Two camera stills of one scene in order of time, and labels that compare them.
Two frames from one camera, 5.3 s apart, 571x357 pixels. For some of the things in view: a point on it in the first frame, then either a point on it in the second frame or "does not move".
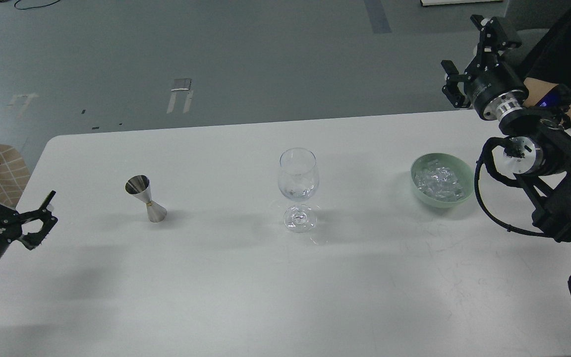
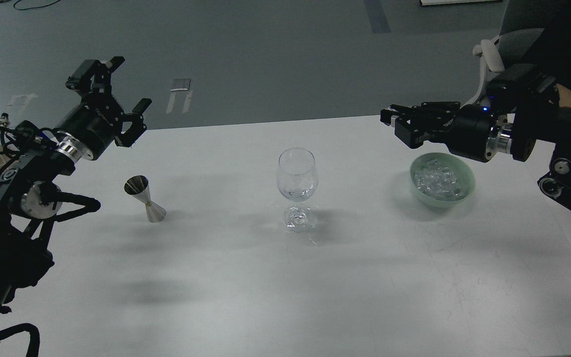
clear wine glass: (299, 180) does not move
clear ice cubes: (438, 182) does not move
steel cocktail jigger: (139, 185) does not move
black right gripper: (495, 91) → (465, 130)
